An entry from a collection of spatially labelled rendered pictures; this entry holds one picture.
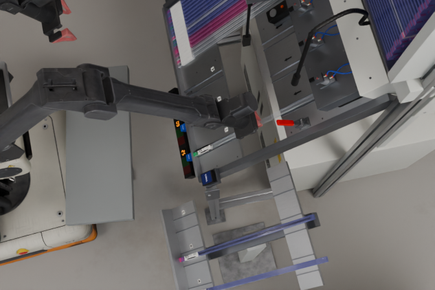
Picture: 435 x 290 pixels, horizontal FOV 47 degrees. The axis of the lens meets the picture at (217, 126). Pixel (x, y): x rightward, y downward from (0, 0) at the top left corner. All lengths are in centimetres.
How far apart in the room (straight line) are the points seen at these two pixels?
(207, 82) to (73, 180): 61
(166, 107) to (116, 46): 158
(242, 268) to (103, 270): 64
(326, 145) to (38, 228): 123
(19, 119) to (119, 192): 82
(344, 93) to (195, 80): 63
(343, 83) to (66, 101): 69
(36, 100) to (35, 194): 127
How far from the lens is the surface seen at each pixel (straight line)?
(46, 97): 101
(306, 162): 183
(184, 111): 121
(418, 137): 196
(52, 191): 226
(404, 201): 255
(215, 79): 168
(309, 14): 141
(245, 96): 132
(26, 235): 226
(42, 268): 252
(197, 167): 169
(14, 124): 111
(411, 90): 114
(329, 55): 135
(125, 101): 108
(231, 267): 237
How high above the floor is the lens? 238
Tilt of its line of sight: 72 degrees down
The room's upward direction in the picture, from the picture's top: 3 degrees counter-clockwise
